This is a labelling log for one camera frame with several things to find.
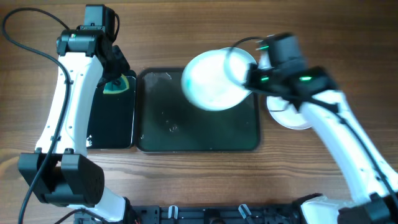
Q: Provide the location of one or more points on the green yellow sponge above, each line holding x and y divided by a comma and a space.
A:
116, 86

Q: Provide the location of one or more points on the small black water tray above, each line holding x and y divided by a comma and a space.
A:
111, 119

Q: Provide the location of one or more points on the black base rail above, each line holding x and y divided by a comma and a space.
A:
269, 214

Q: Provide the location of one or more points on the large black serving tray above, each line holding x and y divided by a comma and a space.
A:
165, 121

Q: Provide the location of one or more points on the white plate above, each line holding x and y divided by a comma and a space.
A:
283, 112
213, 80

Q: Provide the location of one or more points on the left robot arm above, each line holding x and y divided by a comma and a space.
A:
59, 172

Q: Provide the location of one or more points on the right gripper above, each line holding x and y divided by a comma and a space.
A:
252, 74

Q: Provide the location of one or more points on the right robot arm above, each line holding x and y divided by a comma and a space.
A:
315, 95

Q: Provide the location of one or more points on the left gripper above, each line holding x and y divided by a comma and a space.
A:
120, 65

